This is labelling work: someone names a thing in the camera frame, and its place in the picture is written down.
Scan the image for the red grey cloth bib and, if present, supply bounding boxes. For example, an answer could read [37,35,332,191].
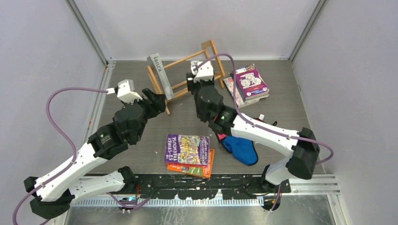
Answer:
[216,118,277,142]

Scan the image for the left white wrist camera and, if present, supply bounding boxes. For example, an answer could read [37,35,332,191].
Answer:
[106,79,143,104]

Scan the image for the purple 52-Storey Treehouse book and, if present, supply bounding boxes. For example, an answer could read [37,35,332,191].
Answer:
[164,134,210,167]

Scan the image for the slotted cable duct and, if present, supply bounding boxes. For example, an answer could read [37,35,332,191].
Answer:
[72,196,264,207]

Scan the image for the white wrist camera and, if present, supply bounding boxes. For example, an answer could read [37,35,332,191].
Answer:
[106,79,143,104]
[190,60,214,83]

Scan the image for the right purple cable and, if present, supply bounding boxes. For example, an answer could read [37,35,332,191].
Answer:
[194,52,335,212]

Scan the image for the orange 78-Storey Treehouse book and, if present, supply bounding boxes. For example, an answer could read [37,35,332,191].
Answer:
[167,149,215,179]

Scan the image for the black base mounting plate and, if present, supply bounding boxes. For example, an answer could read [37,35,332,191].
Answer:
[107,173,291,201]

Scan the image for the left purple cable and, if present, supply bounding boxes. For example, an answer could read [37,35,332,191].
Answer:
[12,87,152,225]

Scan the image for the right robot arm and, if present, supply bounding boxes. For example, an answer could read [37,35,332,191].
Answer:
[186,73,320,193]

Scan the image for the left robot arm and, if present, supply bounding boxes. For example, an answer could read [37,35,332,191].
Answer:
[24,88,166,220]

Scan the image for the purple illustrated book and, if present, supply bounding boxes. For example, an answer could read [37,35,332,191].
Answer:
[236,64,269,101]

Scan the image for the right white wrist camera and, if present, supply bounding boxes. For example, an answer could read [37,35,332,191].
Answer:
[190,60,214,83]

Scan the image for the purple cable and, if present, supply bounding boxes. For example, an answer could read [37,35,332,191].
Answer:
[12,87,152,225]
[194,52,335,212]

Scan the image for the grey Iantra book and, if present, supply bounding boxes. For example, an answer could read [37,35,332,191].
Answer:
[147,53,175,100]

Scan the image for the blue oven mitt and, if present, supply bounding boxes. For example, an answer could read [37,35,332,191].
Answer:
[220,136,259,166]

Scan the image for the wooden book rack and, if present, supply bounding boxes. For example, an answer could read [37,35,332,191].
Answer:
[146,39,226,116]

